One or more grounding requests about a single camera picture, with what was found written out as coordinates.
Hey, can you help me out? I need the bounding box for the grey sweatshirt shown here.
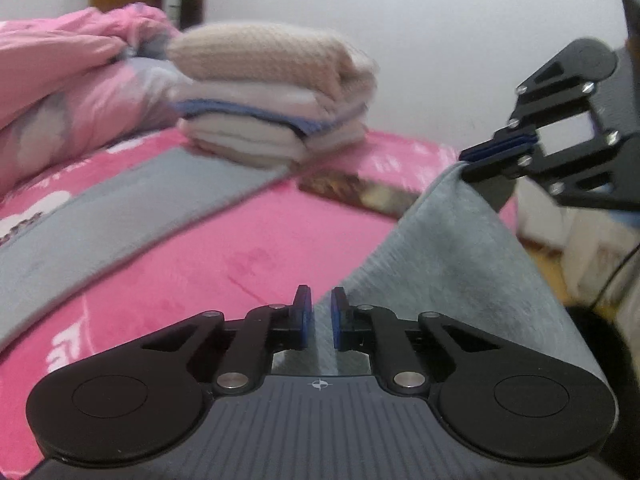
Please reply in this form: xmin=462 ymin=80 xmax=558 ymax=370
xmin=0 ymin=147 xmax=616 ymax=401

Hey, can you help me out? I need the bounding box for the pink floral duvet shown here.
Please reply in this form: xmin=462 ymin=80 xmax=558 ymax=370
xmin=0 ymin=4 xmax=188 ymax=201

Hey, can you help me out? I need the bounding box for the smartphone with patterned case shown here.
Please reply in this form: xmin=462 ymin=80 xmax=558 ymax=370
xmin=298 ymin=170 xmax=426 ymax=218

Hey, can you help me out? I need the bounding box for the beige waffle knit sweater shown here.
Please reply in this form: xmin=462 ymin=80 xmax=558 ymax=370
xmin=167 ymin=22 xmax=376 ymax=101

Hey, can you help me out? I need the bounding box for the pink floral fleece blanket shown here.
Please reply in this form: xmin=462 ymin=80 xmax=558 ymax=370
xmin=0 ymin=127 xmax=518 ymax=471

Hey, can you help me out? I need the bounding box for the folded purple garment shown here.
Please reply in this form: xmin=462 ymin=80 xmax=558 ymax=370
xmin=175 ymin=100 xmax=371 ymax=136

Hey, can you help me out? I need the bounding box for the folded white garment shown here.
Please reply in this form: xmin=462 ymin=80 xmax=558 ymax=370
xmin=172 ymin=77 xmax=378 ymax=116

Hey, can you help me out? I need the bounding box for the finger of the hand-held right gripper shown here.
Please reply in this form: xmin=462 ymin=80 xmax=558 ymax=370
xmin=460 ymin=40 xmax=618 ymax=161
xmin=462 ymin=132 xmax=640 ymax=208

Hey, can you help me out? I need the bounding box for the folded tan garment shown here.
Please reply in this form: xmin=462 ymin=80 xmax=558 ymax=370
xmin=187 ymin=140 xmax=301 ymax=170

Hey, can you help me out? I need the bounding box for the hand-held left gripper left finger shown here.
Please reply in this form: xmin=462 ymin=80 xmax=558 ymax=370
xmin=142 ymin=285 xmax=313 ymax=395

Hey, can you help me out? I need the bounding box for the folded pale pink garment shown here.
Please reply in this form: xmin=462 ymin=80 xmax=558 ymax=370
xmin=180 ymin=110 xmax=368 ymax=161

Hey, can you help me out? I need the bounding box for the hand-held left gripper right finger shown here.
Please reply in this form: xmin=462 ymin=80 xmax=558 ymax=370
xmin=331 ymin=287 xmax=493 ymax=395

